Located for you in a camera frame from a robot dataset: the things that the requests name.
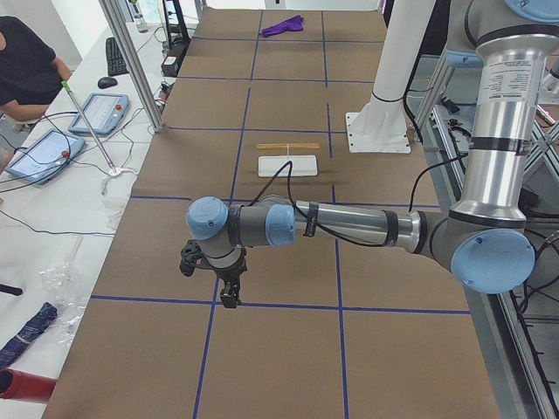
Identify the teach pendant tablet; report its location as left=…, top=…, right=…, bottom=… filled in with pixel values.
left=81, top=93, right=129, bottom=137
left=5, top=129, right=86, bottom=184

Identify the folded dark blue umbrella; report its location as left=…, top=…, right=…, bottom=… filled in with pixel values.
left=1, top=302, right=58, bottom=369

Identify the wooden rack upper rod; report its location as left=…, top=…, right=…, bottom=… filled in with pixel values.
left=256, top=142, right=321, bottom=150

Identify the clear water bottle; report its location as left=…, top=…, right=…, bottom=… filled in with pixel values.
left=130, top=0, right=148, bottom=33

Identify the purple towel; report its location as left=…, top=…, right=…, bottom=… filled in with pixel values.
left=260, top=15, right=304, bottom=38

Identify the crumpled clear plastic wrap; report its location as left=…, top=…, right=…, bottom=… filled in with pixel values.
left=39, top=236, right=88, bottom=348

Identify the metal stick green tip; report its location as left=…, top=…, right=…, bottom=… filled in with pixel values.
left=61, top=80, right=118, bottom=177

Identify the far teach pendant tablet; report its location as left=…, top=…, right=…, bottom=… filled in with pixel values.
left=81, top=93, right=129, bottom=137

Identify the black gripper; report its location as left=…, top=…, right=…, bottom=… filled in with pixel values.
left=216, top=252, right=247, bottom=308

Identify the near teach pendant tablet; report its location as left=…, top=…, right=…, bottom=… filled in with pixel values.
left=5, top=129, right=86, bottom=184

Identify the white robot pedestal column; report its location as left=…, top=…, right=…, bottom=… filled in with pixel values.
left=346, top=0, right=436, bottom=154

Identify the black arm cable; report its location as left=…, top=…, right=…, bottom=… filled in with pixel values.
left=244, top=150, right=471, bottom=248

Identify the black keyboard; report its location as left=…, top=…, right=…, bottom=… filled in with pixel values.
left=105, top=37, right=128, bottom=77

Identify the black computer mouse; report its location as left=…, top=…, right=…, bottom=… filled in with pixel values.
left=97, top=76, right=118, bottom=89

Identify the black power box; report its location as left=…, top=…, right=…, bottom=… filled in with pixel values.
left=161, top=44, right=190, bottom=78

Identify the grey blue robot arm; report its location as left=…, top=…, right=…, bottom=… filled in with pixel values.
left=180, top=1, right=558, bottom=308

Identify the white rack base tray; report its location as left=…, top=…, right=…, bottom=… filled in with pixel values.
left=258, top=155, right=318, bottom=178

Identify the red cylinder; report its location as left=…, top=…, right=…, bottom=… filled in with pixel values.
left=1, top=368, right=57, bottom=404

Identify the person in black shirt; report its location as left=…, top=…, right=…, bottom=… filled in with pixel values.
left=1, top=16, right=72, bottom=121

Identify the aluminium frame post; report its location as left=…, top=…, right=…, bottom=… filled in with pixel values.
left=100, top=0, right=163, bottom=133

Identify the black monitor stand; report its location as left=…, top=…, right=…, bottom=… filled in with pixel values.
left=162, top=0, right=190, bottom=48

